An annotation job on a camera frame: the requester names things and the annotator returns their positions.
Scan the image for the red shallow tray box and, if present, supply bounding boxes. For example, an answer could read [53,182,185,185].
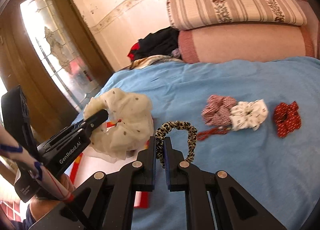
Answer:
[68,117,154,209]

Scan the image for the brown wooden glass door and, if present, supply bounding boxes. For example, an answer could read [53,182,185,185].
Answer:
[1,0,114,142]

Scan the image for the blue blanket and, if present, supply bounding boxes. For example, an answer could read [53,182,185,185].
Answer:
[102,57,319,229]

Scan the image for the cream dotted organza scrunchie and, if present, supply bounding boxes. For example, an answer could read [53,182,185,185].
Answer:
[83,88,154,163]

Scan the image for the striped floral pillow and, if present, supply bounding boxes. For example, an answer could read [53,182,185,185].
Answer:
[167,0,307,30]

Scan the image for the white patterned scrunchie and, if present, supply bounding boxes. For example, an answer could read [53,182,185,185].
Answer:
[229,99,268,131]

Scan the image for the leopard print scrunchie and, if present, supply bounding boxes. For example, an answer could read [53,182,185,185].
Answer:
[155,121,197,168]

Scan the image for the black and red clothes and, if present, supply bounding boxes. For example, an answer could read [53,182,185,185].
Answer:
[127,27,180,62]

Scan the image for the red checkered scrunchie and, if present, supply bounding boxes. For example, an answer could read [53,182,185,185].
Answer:
[201,95,238,126]

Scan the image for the red dotted scrunchie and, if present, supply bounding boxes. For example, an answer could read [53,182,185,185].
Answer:
[273,101,302,138]

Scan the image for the person's left hand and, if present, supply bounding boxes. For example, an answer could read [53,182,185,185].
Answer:
[29,174,75,221]

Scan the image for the red bead bracelet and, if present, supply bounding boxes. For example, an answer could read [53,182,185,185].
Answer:
[196,125,232,141]

